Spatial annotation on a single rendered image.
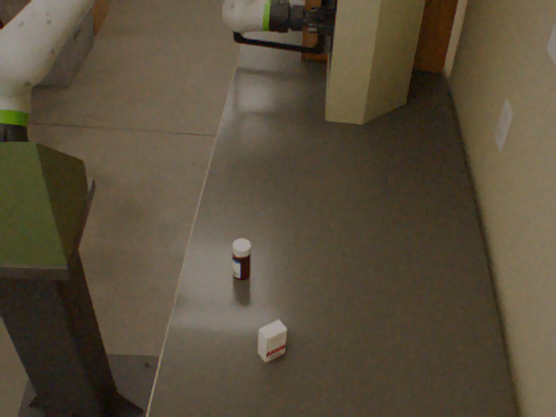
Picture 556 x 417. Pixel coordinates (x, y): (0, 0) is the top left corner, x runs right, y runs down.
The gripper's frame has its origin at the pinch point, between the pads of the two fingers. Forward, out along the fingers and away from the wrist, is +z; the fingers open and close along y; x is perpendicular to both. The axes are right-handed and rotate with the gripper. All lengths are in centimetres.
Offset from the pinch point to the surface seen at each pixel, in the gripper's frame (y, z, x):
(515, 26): -26.4, 35.4, -16.7
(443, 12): 23.2, 28.0, 3.2
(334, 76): -13.9, -6.6, 10.5
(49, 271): -80, -68, 27
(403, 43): -4.7, 12.4, 2.3
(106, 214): 35, -101, 120
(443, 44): 23.3, 30.2, 14.6
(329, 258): -68, -5, 26
